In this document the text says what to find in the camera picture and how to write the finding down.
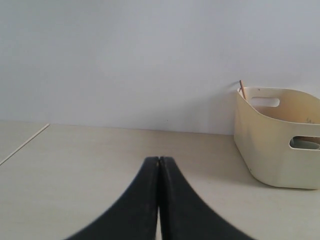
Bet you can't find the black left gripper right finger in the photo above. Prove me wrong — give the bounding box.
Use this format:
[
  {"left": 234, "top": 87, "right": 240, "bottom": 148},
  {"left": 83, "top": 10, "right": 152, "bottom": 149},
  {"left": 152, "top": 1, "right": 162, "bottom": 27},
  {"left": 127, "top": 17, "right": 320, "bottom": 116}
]
[{"left": 158, "top": 157, "right": 252, "bottom": 240}]

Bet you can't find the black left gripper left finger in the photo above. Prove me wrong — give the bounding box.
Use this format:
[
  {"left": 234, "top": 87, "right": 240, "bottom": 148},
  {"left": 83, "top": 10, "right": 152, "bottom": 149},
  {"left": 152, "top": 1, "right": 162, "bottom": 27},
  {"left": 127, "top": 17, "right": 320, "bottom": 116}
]
[{"left": 68, "top": 156, "right": 159, "bottom": 240}]

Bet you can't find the wooden chopstick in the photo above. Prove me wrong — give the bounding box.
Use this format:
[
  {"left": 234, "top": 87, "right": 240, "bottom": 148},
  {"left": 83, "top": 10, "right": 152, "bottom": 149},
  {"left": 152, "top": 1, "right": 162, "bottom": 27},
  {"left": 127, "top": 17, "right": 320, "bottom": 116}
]
[{"left": 239, "top": 80, "right": 247, "bottom": 100}]

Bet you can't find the stainless steel cup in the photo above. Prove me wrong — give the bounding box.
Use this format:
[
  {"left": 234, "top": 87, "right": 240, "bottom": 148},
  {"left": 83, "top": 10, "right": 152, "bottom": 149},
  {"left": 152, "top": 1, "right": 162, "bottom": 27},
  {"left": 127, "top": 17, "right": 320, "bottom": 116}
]
[{"left": 289, "top": 138, "right": 320, "bottom": 150}]

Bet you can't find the cream plastic bin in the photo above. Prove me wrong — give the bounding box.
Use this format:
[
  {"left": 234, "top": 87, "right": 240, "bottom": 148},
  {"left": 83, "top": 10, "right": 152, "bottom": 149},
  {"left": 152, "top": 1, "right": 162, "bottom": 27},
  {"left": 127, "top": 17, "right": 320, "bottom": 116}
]
[{"left": 233, "top": 87, "right": 320, "bottom": 190}]

